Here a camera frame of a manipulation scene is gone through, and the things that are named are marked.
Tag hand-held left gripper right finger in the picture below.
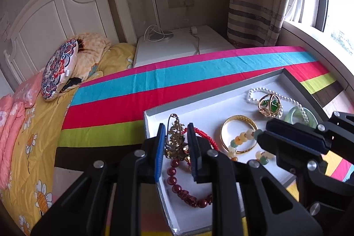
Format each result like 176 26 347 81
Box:
187 123 324 236

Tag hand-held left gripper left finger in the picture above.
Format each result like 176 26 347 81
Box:
30 123 166 236

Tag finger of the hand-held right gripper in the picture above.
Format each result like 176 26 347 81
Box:
265 112 354 165
257 129 354 236

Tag gold brooch pin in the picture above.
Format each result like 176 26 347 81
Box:
164 114 191 162

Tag red string bracelet gold beads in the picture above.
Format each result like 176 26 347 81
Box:
181 127 220 152

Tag pale green jade bangle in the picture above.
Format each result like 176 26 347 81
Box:
283 106 318 126

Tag dark red bead bracelet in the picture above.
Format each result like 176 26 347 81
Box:
167 159 213 208

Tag gold ring green stone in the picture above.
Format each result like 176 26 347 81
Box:
258 94 284 117

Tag multicolour jade bead bracelet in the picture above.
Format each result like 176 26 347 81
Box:
227 129 274 165

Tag gold bangle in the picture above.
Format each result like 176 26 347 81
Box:
220 115 259 154

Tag white pearl necklace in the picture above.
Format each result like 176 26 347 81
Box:
246 87 310 124

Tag silver jewelry box tray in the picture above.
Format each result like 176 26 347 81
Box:
143 68 331 236

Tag striped colourful blanket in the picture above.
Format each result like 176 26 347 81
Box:
54 45 354 236

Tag white nightstand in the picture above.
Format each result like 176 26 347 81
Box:
133 25 235 69

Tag white desk lamp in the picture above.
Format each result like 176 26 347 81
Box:
146 0 174 42

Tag yellow floral bedsheet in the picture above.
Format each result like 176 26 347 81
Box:
0 43 136 236

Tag orange checked blanket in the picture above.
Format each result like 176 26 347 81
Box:
66 32 112 82

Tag window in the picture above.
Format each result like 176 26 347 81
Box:
282 0 354 65

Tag round patterned cushion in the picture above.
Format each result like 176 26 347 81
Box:
41 39 79 102

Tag pink floral quilt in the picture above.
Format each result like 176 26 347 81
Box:
0 67 46 189

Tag white wooden headboard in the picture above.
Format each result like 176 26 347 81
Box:
3 0 137 87

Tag white lamp cable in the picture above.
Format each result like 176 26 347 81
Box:
143 25 167 42

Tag white charger cable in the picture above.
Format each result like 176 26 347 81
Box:
185 5 201 55

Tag wall socket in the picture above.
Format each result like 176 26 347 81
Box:
167 0 194 8

